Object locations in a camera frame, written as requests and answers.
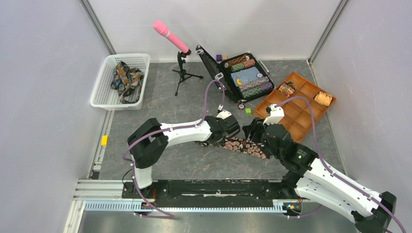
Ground purple cube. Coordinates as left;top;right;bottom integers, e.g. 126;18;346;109
216;54;223;62

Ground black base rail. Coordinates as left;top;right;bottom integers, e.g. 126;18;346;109
141;180;300;208

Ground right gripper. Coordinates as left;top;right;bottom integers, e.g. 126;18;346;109
242;117;281;160

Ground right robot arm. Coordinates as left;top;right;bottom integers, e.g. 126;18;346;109
242;118;396;233

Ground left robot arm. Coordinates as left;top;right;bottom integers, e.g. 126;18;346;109
127;110;240;198

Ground black poker chip case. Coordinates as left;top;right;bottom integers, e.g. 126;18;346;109
196;45;275;103

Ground green cube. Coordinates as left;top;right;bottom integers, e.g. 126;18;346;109
245;108;252;115

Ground black floral tie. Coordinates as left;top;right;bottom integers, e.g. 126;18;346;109
195;136;274;159

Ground dark blue patterned tie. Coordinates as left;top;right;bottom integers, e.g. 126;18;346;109
110;61;144;104

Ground white plastic basket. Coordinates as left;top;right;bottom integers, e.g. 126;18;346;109
90;53;151;111

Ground black tripod stand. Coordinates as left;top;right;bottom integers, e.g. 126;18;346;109
172;50;204;96

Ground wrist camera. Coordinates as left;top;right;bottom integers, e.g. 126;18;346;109
216;104;232;119
263;104;285;125

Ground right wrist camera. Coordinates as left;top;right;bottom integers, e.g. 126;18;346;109
263;104;285;125

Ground loose poker chip stack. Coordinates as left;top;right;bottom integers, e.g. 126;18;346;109
238;100;247;110

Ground orange compartment tray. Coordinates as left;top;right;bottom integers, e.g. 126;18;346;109
253;72;336;142

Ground pink microphone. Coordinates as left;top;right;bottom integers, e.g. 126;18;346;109
153;20;191;55

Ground yellow block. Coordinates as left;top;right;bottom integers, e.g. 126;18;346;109
101;135;108;146

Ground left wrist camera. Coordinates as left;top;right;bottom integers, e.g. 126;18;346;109
216;104;232;119

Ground rolled dark patterned tie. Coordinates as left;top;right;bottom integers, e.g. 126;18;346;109
278;81;296;98

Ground rolled tan patterned tie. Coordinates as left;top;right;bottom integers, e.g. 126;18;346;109
314;91;333;107

